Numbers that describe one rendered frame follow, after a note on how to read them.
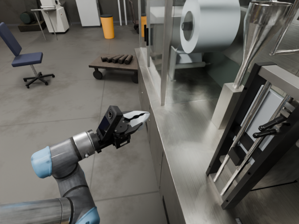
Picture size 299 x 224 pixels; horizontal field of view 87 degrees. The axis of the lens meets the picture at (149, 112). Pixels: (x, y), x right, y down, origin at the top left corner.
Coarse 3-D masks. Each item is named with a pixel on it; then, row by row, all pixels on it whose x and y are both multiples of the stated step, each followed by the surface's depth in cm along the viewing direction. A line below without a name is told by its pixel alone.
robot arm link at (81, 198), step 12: (72, 192) 43; (84, 192) 44; (0, 204) 30; (12, 204) 31; (24, 204) 32; (36, 204) 34; (48, 204) 35; (60, 204) 37; (72, 204) 39; (84, 204) 41; (0, 216) 28; (12, 216) 29; (24, 216) 31; (36, 216) 32; (48, 216) 34; (60, 216) 36; (72, 216) 38; (84, 216) 39; (96, 216) 41
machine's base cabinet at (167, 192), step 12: (144, 96) 176; (144, 108) 191; (156, 132) 121; (156, 144) 128; (156, 156) 136; (156, 168) 144; (168, 180) 96; (168, 192) 101; (168, 204) 105; (168, 216) 110; (180, 216) 77
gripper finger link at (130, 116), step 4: (132, 112) 55; (136, 112) 55; (140, 112) 55; (144, 112) 56; (148, 112) 57; (124, 116) 54; (128, 116) 54; (132, 116) 54; (136, 116) 55; (128, 120) 54
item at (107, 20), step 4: (100, 16) 501; (104, 16) 494; (108, 16) 496; (112, 16) 510; (104, 20) 502; (108, 20) 503; (112, 20) 513; (104, 24) 510; (108, 24) 510; (112, 24) 519; (104, 28) 519; (108, 28) 517; (112, 28) 525; (104, 32) 530; (108, 32) 525; (112, 32) 532; (108, 36) 534; (112, 36) 539
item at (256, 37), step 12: (252, 24) 60; (252, 36) 63; (264, 36) 61; (252, 48) 66; (252, 60) 71; (240, 72) 76; (228, 84) 84; (240, 84) 79; (228, 96) 82; (216, 108) 95; (228, 108) 85; (216, 120) 96; (228, 120) 92
